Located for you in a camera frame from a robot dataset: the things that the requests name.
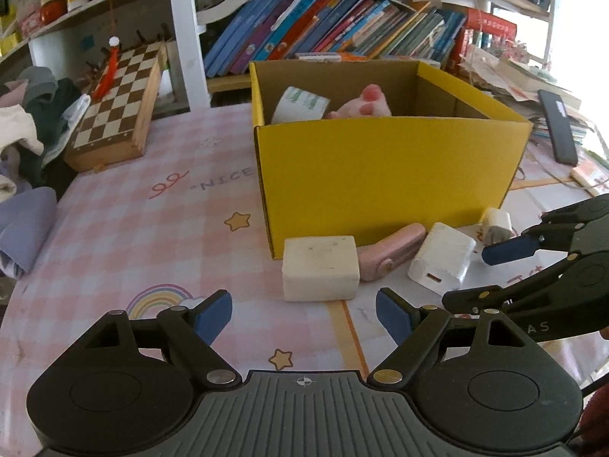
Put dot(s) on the pink plush toy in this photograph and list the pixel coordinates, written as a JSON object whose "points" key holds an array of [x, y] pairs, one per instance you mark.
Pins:
{"points": [[366, 104]]}

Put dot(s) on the row of books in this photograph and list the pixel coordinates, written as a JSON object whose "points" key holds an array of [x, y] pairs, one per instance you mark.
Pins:
{"points": [[309, 24]]}

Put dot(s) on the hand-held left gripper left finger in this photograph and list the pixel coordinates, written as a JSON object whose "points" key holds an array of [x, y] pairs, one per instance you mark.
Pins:
{"points": [[216, 316]]}

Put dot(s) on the red tassel ornament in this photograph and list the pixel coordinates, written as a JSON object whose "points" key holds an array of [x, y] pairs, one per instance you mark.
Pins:
{"points": [[107, 74]]}

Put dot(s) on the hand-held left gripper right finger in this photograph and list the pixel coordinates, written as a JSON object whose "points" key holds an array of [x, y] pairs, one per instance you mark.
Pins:
{"points": [[392, 316]]}

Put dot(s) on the pile of clothes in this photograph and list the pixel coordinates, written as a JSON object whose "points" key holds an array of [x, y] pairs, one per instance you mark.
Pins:
{"points": [[43, 119]]}

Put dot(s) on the lilac cloth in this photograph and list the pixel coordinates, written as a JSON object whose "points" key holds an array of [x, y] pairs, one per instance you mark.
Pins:
{"points": [[24, 223]]}

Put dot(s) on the curved wall shelf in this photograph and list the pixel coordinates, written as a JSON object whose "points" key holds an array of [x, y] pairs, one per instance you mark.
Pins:
{"points": [[57, 43]]}

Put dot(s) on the small white plug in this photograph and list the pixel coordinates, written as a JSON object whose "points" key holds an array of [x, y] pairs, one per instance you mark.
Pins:
{"points": [[495, 223]]}

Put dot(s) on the white charger adapter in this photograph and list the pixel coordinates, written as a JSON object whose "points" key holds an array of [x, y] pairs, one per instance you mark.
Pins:
{"points": [[440, 257]]}

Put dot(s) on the black phone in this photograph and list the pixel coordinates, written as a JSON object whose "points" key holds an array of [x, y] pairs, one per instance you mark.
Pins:
{"points": [[559, 128]]}

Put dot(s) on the white tape roll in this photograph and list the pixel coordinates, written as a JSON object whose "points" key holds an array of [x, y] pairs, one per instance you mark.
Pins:
{"points": [[299, 104]]}

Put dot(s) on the wooden chessboard box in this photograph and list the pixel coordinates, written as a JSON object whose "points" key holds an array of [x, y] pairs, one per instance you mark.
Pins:
{"points": [[114, 100]]}

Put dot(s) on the orange and white booklet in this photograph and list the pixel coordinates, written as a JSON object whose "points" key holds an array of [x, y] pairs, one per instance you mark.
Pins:
{"points": [[592, 174]]}

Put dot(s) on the yellow cardboard box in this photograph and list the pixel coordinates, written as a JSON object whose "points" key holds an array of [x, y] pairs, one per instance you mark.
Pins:
{"points": [[380, 176]]}

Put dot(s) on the red box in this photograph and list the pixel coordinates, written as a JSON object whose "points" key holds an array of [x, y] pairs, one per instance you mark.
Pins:
{"points": [[490, 24]]}

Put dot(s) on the cream rectangular block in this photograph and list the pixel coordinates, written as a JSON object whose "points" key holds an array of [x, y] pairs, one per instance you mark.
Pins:
{"points": [[319, 266]]}

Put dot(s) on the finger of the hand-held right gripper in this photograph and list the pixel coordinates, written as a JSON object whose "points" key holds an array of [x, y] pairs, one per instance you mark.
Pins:
{"points": [[476, 299], [506, 251]]}

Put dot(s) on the pink oblong case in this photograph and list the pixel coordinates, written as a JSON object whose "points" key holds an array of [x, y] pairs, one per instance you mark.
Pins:
{"points": [[390, 252]]}

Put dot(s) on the pile of papers and books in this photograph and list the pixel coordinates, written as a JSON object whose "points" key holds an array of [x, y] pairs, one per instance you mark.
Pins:
{"points": [[514, 76]]}

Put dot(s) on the white bookshelf unit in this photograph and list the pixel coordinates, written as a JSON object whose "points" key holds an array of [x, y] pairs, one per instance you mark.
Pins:
{"points": [[183, 33]]}

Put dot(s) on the pink checked printed tablecloth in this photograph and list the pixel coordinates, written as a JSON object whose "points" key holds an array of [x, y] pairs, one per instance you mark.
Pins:
{"points": [[142, 228]]}

